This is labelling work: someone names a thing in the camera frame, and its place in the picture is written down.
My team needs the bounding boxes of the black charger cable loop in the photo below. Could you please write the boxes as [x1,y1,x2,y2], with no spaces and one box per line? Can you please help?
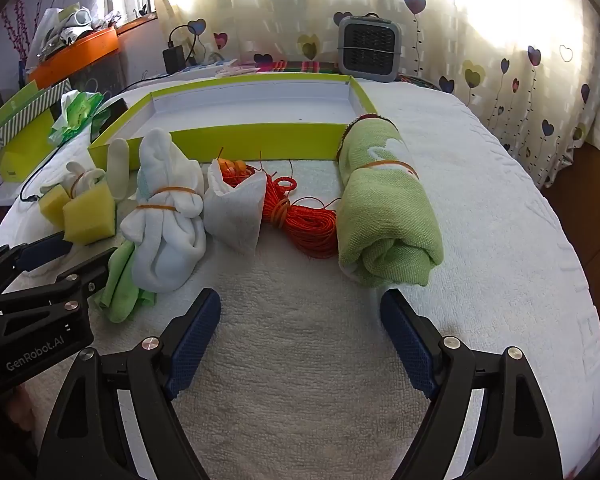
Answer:
[167,24,206,68]

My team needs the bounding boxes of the lime box with striped side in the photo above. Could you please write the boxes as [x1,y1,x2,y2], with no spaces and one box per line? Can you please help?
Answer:
[0,79,75,158]

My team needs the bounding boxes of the black charger adapter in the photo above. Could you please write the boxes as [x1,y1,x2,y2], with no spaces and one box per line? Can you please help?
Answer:
[162,46,187,75]

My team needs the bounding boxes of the lime green box tray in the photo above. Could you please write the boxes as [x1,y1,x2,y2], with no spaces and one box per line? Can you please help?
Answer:
[87,74,381,171]

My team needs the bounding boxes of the green tissue packet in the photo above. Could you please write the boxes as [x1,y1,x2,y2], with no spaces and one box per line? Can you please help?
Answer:
[47,89,105,145]

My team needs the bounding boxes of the clutter of white packets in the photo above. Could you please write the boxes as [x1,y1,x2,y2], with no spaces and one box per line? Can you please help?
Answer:
[30,4,123,56]

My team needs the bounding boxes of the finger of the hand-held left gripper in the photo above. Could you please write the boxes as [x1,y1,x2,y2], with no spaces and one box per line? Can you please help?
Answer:
[0,235,75,293]
[0,247,117,337]

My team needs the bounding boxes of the grey fan heater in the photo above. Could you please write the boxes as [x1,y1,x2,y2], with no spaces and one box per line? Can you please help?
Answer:
[337,14,403,83]

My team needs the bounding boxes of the orange-red cord bundle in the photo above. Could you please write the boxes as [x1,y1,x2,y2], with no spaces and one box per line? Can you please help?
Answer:
[257,152,342,260]

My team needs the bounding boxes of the white nonwoven pouch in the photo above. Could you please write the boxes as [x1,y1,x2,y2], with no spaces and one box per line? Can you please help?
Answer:
[202,159,267,256]

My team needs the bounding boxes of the pink blossom branches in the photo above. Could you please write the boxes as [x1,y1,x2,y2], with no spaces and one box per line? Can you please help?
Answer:
[2,0,36,61]

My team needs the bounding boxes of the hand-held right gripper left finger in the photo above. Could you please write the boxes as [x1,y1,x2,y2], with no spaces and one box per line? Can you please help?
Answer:
[37,287,222,480]

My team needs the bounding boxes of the orange tray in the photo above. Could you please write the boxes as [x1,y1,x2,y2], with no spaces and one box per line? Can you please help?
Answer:
[27,27,121,90]

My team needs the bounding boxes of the small green cloth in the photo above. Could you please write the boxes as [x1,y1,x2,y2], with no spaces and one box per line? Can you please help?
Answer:
[97,242,157,323]

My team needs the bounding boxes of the white terry table cover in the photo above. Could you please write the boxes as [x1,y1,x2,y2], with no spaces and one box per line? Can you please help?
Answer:
[0,77,600,480]

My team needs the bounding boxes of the white blue power strip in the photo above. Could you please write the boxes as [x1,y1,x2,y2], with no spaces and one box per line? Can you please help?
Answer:
[182,57,241,73]

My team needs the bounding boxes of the short white sock bundle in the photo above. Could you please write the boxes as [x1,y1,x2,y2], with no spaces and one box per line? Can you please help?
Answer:
[120,129,207,292]

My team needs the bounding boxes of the plain lime green box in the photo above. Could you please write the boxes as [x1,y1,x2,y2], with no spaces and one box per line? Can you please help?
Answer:
[0,110,57,184]

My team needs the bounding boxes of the pink white packet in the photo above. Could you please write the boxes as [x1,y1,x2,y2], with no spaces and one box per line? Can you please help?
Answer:
[215,62,261,76]

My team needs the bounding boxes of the yellow sponge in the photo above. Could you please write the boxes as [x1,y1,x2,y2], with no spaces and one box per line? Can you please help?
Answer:
[39,185,71,226]
[62,182,117,245]

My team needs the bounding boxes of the heart print curtain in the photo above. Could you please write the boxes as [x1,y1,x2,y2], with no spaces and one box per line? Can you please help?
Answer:
[147,0,600,191]

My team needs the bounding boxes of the green towel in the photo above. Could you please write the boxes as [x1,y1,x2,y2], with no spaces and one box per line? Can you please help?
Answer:
[336,114,445,290]

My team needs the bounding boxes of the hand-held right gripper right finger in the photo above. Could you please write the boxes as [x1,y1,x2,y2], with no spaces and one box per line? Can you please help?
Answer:
[380,289,565,480]

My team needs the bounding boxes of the black smartphone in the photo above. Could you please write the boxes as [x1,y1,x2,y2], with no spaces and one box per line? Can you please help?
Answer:
[89,97,130,143]

